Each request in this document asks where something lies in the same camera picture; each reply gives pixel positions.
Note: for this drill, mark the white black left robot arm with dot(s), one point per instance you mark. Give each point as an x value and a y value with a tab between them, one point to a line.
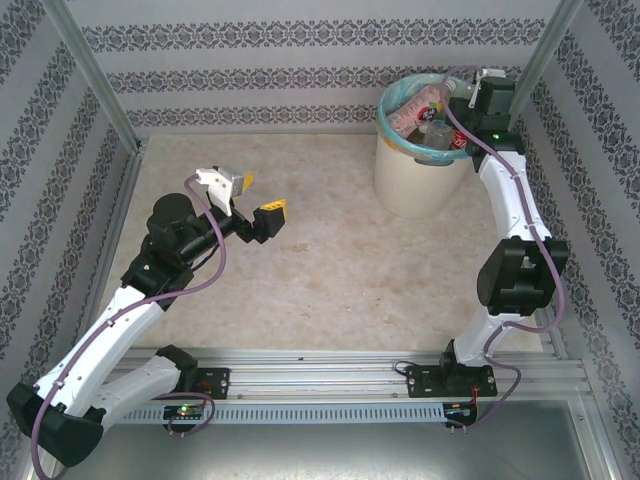
115	325

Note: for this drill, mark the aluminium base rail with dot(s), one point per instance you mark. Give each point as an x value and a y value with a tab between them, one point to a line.
320	375

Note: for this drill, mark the black right mount plate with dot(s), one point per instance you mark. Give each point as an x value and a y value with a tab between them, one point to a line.
422	380

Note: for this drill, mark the right circuit board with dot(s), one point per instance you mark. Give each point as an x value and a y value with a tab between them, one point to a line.
460	410

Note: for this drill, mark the circuit board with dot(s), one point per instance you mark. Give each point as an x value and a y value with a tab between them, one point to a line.
460	410
185	411

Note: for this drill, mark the black mount plate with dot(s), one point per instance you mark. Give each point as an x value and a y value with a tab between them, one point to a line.
217	382
422	380

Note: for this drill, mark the aluminium frame post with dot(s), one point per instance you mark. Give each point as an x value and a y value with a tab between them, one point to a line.
85	65
545	55

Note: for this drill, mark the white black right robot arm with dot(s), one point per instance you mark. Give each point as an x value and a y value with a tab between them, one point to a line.
510	200

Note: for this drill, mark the black left mount plate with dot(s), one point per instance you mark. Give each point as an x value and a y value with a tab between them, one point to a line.
217	382

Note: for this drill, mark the left circuit board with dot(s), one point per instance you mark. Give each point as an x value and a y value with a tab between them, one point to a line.
185	411

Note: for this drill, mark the white bin with teal liner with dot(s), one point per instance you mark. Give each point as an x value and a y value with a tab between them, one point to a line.
386	112

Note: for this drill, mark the metal base sheet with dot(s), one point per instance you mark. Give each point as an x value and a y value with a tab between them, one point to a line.
320	450

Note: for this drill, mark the cream waste bin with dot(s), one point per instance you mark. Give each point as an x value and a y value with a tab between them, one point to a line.
415	185

